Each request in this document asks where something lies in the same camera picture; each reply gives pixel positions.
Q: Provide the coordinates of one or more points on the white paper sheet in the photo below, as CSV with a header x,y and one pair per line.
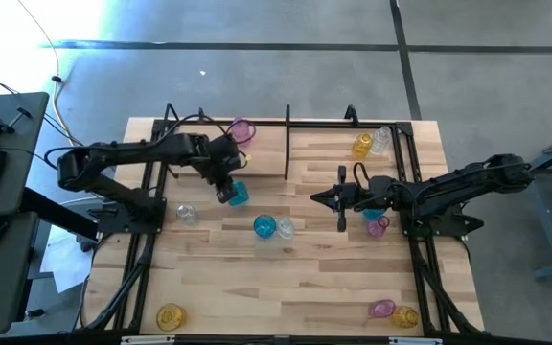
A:
x,y
65,261

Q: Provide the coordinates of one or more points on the yellow glass bottle vase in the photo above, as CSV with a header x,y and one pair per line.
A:
x,y
362,146

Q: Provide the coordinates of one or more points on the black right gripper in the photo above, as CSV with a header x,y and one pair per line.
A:
x,y
367,194

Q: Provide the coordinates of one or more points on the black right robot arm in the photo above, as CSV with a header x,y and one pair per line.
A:
x,y
467,179

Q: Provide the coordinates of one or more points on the black shelf divider post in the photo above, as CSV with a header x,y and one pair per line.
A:
x,y
287,144

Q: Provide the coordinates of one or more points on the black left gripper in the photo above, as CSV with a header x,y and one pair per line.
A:
x,y
223,158

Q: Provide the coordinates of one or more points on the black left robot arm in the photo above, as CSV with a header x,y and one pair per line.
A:
x,y
127,151

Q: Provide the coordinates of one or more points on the yellow ribbed glass vase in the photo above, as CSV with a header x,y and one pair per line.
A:
x,y
404,317
171,315

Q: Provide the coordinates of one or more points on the silver edge bracket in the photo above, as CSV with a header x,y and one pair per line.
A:
x,y
147,339
415,341

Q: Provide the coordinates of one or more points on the small black floor object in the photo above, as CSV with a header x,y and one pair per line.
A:
x,y
36,314

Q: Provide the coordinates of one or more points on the clear ribbed glass vase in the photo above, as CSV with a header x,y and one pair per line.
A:
x,y
187,214
381,139
285,228

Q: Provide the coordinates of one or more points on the pink glass vase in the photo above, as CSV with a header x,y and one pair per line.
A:
x,y
382,309
241,130
375,229

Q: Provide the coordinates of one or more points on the grey caster wheel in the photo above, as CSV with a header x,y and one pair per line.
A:
x,y
84,244

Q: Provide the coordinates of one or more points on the black metal table frame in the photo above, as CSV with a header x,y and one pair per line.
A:
x,y
328,124

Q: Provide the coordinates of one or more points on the teal embossed glass vase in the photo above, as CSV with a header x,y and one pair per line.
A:
x,y
264,226

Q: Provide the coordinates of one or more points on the teal square glass vase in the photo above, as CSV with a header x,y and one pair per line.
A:
x,y
240,193

